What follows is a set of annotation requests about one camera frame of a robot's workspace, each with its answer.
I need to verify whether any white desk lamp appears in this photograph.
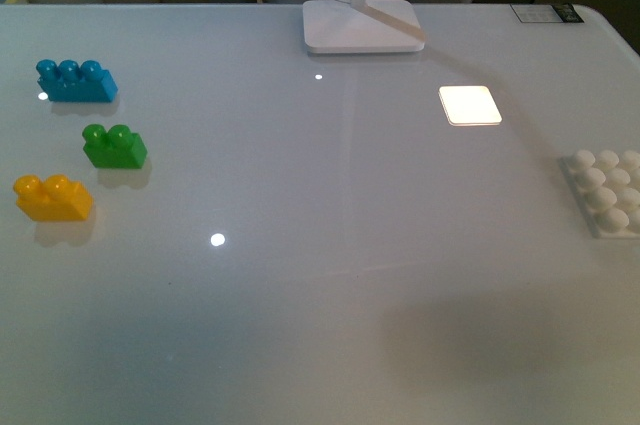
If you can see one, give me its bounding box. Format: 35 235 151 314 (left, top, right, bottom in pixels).
302 0 426 55

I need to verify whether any blue three-stud toy block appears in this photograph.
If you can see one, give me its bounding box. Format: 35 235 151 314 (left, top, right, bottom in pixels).
36 59 118 103

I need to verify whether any white studded base plate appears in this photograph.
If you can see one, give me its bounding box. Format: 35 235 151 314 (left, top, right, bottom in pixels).
559 149 639 239

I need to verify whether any black and white table label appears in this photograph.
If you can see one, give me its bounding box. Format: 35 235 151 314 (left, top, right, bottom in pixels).
510 3 584 24

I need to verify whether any green two-stud toy block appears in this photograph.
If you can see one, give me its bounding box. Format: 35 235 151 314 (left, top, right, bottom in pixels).
82 124 147 169

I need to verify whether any yellow two-stud toy block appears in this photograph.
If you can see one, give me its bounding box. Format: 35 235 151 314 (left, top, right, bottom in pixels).
13 174 93 222

